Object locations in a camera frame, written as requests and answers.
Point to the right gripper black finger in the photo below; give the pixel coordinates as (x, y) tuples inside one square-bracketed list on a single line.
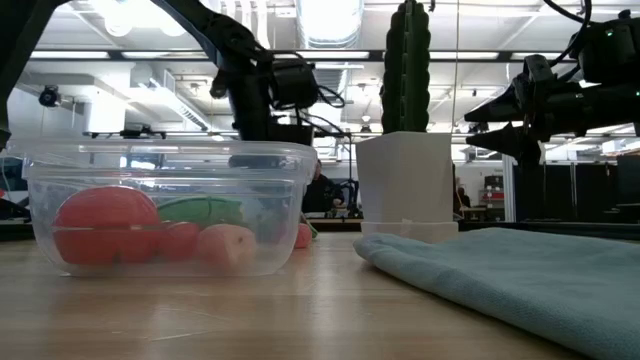
[(505, 107), (510, 140)]

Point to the green vegetable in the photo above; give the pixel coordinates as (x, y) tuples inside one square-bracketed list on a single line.
[(195, 210)]

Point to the red strawberry with green leaves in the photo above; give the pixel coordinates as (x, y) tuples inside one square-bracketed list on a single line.
[(180, 242), (302, 237)]

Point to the small orange peach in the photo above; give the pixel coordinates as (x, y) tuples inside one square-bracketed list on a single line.
[(225, 247)]

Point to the red tomato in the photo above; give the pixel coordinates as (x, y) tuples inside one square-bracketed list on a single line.
[(105, 220)]

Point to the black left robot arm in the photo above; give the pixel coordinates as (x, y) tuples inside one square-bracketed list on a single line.
[(225, 35)]

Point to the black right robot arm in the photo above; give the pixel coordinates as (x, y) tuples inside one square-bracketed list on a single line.
[(620, 110)]

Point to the clear plastic tupperware container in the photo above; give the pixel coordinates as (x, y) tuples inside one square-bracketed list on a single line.
[(280, 250)]

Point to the person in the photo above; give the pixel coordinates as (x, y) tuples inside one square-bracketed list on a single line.
[(461, 197), (322, 192)]

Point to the black partition panel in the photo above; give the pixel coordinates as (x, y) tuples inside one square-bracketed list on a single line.
[(575, 190)]

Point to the green cactus plant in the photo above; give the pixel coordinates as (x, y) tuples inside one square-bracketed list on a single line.
[(405, 65)]

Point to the white hexagonal plant pot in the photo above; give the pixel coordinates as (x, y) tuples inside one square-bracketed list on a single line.
[(405, 180)]

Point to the teal folded cloth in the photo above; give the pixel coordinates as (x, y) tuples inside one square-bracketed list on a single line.
[(525, 280)]

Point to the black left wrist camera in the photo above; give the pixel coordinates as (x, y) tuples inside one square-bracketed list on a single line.
[(295, 82)]

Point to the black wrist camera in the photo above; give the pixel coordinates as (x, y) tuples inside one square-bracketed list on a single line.
[(295, 82), (610, 55)]

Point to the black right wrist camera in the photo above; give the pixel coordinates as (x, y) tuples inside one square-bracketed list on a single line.
[(610, 55)]

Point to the silver ventilation duct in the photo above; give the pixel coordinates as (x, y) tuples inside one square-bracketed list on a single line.
[(330, 22)]

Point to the black ceiling camera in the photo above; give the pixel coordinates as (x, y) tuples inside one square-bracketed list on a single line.
[(49, 95)]

